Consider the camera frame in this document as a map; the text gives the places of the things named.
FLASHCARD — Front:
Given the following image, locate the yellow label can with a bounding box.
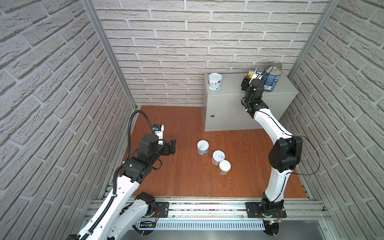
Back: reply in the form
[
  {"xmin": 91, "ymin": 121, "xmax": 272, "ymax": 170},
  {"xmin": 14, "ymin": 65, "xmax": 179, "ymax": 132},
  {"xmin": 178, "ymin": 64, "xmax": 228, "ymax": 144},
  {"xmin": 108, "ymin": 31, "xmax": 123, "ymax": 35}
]
[{"xmin": 248, "ymin": 71, "xmax": 255, "ymax": 79}]

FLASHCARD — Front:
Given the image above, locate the blue Progresso soup can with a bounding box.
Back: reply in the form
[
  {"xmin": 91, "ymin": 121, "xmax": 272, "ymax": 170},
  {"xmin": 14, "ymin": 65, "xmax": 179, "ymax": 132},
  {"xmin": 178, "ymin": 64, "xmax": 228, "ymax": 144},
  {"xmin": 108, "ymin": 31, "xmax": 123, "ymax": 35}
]
[{"xmin": 264, "ymin": 65, "xmax": 283, "ymax": 92}]

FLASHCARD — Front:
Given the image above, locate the red label soup can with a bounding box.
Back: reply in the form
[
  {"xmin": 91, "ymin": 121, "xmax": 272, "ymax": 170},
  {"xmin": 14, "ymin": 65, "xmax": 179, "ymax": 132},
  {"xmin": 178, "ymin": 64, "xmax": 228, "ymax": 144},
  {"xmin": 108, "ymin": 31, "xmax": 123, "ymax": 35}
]
[{"xmin": 268, "ymin": 62, "xmax": 282, "ymax": 70}]

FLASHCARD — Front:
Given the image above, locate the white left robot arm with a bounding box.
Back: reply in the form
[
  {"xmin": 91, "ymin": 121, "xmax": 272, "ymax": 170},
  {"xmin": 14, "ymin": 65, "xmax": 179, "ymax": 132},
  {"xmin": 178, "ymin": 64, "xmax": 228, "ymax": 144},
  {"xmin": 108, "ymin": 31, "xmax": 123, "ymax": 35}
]
[{"xmin": 67, "ymin": 135, "xmax": 177, "ymax": 240}]

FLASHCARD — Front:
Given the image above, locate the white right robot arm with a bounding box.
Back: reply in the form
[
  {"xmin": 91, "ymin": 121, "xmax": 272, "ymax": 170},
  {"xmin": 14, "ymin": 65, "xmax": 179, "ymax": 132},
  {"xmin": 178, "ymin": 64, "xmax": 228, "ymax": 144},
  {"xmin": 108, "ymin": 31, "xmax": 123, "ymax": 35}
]
[{"xmin": 241, "ymin": 75, "xmax": 303, "ymax": 218}]

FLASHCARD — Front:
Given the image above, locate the grey metal cabinet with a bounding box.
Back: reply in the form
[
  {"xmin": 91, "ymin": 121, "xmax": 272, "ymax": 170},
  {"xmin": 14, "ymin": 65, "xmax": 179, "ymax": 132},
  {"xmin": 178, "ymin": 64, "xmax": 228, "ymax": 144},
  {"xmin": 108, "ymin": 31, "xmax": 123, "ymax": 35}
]
[{"xmin": 203, "ymin": 73, "xmax": 299, "ymax": 132}]

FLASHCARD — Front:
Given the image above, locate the white grey label can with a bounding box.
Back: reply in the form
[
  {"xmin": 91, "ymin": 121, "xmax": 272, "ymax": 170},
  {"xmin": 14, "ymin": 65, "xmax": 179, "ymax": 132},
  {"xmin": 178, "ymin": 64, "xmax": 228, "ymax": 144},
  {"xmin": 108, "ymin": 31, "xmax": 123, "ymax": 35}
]
[{"xmin": 197, "ymin": 140, "xmax": 209, "ymax": 155}]

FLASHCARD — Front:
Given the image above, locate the pink label can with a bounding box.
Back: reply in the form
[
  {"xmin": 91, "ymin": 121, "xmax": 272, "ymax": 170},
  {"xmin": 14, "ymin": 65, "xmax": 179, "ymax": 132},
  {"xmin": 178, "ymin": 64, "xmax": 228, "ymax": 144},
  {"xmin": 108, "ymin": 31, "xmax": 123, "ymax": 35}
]
[{"xmin": 212, "ymin": 150, "xmax": 226, "ymax": 166}]

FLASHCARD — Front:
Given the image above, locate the orange can white lid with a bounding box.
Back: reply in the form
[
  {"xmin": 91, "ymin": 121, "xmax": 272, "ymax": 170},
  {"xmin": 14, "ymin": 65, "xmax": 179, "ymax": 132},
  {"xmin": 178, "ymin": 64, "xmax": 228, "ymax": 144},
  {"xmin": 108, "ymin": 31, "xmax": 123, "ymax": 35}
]
[{"xmin": 218, "ymin": 160, "xmax": 231, "ymax": 176}]

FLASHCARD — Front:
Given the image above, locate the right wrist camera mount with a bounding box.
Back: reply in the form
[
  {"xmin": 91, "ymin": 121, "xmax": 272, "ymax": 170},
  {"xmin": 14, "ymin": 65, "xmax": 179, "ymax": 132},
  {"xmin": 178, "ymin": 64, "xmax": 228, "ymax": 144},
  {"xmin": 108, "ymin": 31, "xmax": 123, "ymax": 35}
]
[{"xmin": 254, "ymin": 67, "xmax": 265, "ymax": 79}]

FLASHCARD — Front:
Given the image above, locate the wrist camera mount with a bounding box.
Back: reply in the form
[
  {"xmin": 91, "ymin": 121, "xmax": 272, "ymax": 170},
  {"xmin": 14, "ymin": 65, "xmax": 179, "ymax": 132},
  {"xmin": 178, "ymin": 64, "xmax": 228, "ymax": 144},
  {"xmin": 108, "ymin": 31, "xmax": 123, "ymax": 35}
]
[
  {"xmin": 254, "ymin": 67, "xmax": 265, "ymax": 79},
  {"xmin": 139, "ymin": 124, "xmax": 165, "ymax": 156}
]

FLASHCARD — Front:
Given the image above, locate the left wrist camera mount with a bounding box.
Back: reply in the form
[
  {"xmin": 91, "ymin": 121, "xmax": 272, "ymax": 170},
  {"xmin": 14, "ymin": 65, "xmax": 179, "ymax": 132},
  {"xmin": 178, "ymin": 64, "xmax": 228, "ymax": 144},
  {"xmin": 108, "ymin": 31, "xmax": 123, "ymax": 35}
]
[{"xmin": 139, "ymin": 124, "xmax": 165, "ymax": 156}]

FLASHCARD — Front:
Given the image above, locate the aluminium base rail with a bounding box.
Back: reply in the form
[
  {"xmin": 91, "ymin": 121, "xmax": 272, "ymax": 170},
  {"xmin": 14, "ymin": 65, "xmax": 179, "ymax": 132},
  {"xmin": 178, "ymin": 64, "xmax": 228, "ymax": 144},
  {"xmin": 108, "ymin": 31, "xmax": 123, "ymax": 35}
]
[{"xmin": 97, "ymin": 198, "xmax": 331, "ymax": 238}]

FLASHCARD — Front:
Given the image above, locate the black corrugated left cable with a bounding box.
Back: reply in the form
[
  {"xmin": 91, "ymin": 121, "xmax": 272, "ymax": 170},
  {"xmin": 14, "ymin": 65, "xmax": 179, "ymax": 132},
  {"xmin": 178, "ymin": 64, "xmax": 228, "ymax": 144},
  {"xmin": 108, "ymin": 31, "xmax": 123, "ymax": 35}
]
[{"xmin": 77, "ymin": 109, "xmax": 155, "ymax": 240}]

